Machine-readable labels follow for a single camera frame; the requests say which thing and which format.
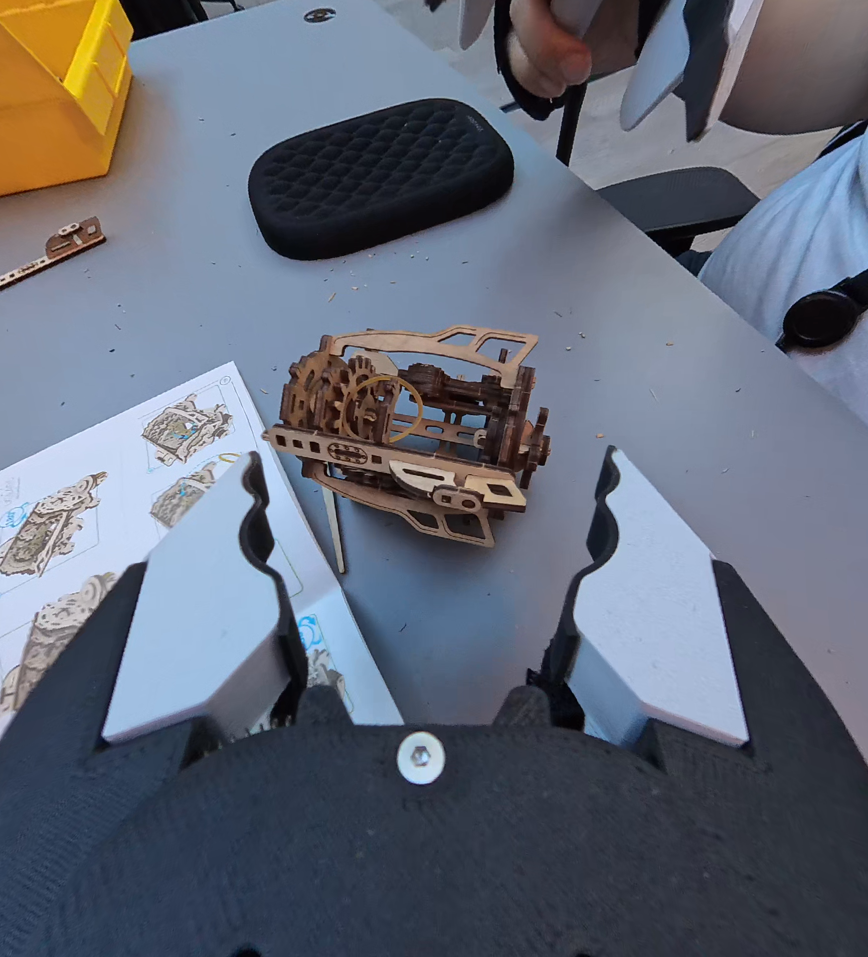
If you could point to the person in grey shirt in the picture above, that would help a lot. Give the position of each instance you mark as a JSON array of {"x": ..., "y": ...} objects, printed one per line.
[{"x": 815, "y": 239}]

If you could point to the flat wooden stick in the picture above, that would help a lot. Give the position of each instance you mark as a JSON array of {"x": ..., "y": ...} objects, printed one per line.
[{"x": 336, "y": 538}]

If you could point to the black desk grommet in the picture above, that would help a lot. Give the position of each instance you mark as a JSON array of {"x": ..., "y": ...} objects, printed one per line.
[{"x": 319, "y": 15}]

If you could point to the person's right hand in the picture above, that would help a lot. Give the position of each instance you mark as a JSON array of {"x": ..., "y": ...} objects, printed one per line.
[{"x": 553, "y": 60}]

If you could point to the black retractable badge reel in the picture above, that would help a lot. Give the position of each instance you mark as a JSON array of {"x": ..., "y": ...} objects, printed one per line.
[{"x": 819, "y": 318}]

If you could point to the grey desk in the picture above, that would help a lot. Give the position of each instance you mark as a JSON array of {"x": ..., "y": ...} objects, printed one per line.
[{"x": 628, "y": 336}]

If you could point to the person's right forearm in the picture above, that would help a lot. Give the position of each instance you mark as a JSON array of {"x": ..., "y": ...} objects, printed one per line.
[{"x": 815, "y": 60}]

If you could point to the wooden mechanical model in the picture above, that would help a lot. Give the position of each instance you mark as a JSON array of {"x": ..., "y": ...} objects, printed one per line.
[{"x": 344, "y": 452}]

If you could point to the yellow plastic bin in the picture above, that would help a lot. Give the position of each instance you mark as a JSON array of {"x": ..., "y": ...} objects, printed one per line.
[{"x": 15, "y": 112}]

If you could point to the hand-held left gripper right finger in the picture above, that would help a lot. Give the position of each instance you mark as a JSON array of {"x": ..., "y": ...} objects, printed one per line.
[{"x": 658, "y": 613}]

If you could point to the illustrated instruction booklet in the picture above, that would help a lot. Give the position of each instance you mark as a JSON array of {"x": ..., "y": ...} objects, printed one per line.
[{"x": 120, "y": 448}]

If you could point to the thin yellow rubber band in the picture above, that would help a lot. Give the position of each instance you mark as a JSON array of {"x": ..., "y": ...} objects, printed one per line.
[{"x": 422, "y": 410}]

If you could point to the small wooden model part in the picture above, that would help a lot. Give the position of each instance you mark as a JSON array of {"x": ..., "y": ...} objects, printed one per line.
[{"x": 67, "y": 243}]

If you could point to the black office chair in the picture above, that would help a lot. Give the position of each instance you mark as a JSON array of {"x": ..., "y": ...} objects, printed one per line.
[{"x": 673, "y": 202}]

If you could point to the black mesh wrist rest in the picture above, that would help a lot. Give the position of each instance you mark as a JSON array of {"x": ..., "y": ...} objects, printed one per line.
[{"x": 381, "y": 179}]

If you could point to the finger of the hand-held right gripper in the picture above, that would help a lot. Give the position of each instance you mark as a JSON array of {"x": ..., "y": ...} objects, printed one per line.
[
  {"x": 740, "y": 37},
  {"x": 658, "y": 75}
]

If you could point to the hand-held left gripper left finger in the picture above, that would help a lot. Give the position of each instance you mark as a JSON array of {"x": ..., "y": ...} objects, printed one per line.
[{"x": 187, "y": 620}]

